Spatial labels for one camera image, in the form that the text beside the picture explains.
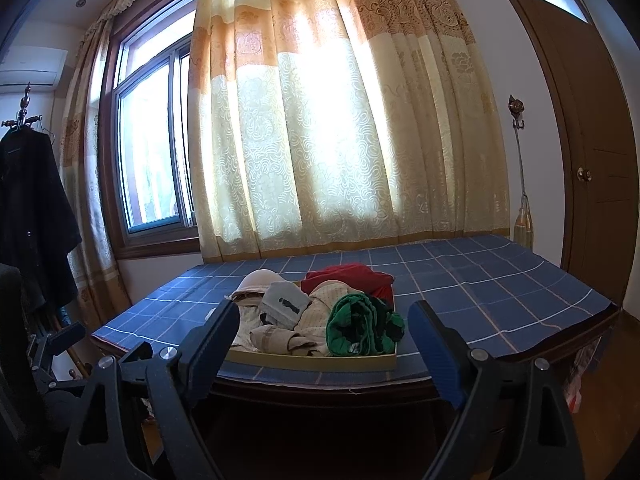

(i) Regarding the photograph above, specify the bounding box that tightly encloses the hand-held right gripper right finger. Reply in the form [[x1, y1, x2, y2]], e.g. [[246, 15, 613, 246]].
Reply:
[[407, 300, 586, 480]]

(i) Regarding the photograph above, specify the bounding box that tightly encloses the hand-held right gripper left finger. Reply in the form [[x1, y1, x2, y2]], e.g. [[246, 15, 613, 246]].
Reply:
[[60, 300, 242, 480]]

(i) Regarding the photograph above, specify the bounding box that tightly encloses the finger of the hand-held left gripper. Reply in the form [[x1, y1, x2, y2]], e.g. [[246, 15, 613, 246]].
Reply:
[[29, 320, 88, 362], [31, 379, 89, 399]]

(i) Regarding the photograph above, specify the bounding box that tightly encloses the beige ribbed sock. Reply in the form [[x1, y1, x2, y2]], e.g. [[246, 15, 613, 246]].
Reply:
[[249, 324, 330, 357]]

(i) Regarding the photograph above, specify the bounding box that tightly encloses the grey underwear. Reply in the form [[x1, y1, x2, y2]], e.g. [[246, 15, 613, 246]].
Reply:
[[261, 281, 312, 329]]

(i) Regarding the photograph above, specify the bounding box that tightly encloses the green underwear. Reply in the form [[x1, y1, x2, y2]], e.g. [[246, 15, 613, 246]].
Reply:
[[326, 292, 406, 357]]

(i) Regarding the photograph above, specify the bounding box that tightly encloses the beige rimmed tray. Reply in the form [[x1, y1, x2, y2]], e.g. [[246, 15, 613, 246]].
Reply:
[[207, 280, 400, 374]]

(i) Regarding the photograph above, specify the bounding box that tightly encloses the cream dotted underwear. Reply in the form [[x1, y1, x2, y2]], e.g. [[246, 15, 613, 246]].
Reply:
[[292, 282, 353, 356]]

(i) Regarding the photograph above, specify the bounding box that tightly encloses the large red underwear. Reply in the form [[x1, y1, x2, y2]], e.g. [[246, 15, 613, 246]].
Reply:
[[301, 263, 395, 307]]

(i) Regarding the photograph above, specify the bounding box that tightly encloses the blue checked tablecloth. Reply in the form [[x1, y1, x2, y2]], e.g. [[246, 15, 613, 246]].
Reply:
[[90, 234, 618, 387]]

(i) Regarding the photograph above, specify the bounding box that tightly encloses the brown wooden desk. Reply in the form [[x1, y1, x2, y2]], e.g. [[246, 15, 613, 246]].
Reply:
[[92, 305, 623, 480]]

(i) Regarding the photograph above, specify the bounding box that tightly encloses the dark hanging coat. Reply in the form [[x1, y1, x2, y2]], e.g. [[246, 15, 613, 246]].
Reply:
[[0, 129, 84, 312]]

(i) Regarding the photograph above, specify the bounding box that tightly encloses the red and white bag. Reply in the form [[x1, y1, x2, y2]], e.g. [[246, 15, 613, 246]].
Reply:
[[564, 334, 602, 417]]

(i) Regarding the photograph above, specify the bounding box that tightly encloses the narrow cream patterned curtain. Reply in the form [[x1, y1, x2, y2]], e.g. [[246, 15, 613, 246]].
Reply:
[[59, 0, 203, 333]]

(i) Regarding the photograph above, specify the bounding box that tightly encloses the curtain tieback tassel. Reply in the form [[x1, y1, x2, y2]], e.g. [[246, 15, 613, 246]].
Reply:
[[510, 127, 537, 249]]

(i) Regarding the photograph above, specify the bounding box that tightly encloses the brown framed window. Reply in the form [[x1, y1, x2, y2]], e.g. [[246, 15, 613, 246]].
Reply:
[[97, 0, 202, 261]]

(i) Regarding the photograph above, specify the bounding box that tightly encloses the wooden coat rack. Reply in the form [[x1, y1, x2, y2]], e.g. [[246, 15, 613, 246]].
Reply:
[[0, 82, 52, 133]]

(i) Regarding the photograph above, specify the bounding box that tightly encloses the white air conditioner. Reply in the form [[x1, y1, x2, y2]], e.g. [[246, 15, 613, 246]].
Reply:
[[0, 46, 69, 92]]

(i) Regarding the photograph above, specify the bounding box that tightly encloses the brown wooden door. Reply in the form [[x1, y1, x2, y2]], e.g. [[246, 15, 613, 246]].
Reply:
[[492, 0, 640, 313]]

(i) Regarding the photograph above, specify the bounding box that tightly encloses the metal wall hook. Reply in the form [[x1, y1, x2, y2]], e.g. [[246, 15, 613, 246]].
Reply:
[[507, 93, 527, 132]]

